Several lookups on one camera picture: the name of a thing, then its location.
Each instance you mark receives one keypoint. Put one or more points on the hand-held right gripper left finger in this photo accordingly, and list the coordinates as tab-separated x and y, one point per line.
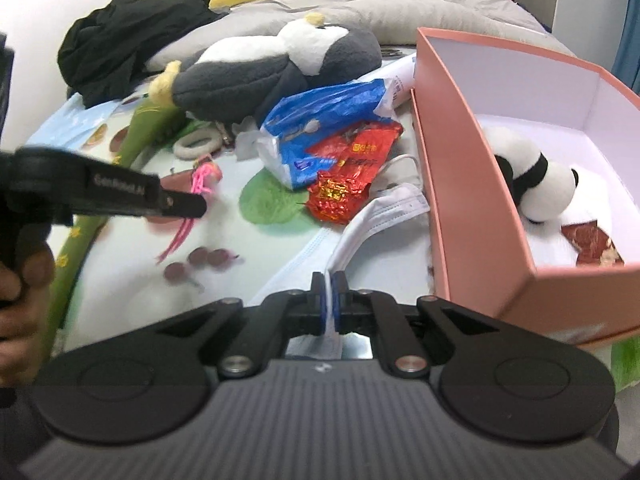
324	305

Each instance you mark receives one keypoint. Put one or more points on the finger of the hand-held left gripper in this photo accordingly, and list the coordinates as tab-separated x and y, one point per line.
182	204

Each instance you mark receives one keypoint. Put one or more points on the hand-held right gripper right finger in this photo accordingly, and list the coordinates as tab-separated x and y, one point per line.
340	305

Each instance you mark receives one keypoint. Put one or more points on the pink ribbon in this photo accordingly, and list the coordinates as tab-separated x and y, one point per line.
202	180

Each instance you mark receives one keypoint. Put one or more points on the white face mask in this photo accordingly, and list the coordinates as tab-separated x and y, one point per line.
380	210

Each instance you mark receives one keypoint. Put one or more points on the red foil snack packet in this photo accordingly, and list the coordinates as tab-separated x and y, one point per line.
350	170

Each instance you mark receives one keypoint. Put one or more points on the blue plastic bag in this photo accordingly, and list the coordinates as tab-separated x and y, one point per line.
320	110

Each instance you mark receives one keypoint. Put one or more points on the pink cardboard box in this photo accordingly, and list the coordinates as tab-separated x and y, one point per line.
450	160

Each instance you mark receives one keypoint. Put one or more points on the small panda plush toy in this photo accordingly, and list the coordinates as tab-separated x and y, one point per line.
545	180

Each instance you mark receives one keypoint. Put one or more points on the patterned brown snack packet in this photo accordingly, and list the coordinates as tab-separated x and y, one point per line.
592	245

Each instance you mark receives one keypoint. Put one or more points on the person's left hand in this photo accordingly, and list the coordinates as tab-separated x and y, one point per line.
25	340

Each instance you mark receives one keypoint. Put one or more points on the grey penguin plush toy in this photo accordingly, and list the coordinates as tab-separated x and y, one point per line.
240	85

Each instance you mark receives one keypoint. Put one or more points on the black jacket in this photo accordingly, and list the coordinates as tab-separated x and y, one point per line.
125	40

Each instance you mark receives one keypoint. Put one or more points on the grey duvet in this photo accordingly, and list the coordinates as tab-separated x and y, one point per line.
400	5

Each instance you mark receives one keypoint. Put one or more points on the blue curtain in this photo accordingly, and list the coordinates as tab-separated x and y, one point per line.
630	60

